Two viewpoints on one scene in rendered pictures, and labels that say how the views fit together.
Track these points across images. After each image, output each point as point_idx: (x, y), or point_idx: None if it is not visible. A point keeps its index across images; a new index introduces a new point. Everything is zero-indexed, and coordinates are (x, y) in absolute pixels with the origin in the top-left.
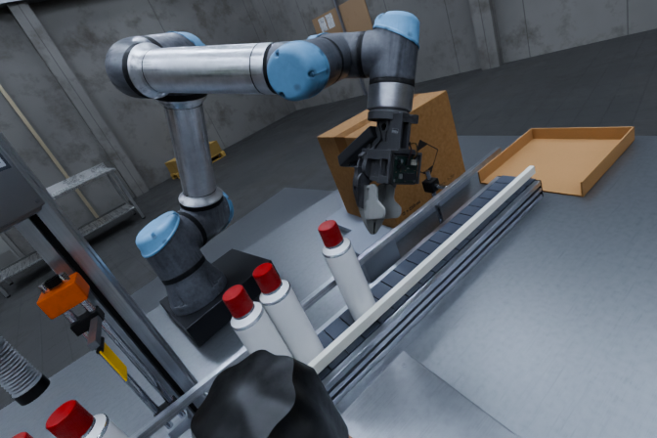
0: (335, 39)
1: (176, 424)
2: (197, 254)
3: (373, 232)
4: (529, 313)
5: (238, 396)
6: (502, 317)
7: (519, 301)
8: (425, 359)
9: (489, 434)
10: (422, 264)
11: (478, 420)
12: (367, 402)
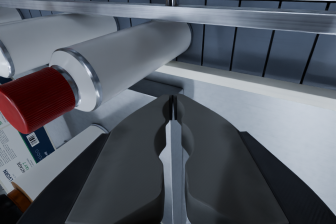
0: None
1: None
2: None
3: (173, 103)
4: (297, 163)
5: None
6: (281, 143)
7: (314, 156)
8: (198, 94)
9: (163, 163)
10: (275, 93)
11: (164, 158)
12: (126, 96)
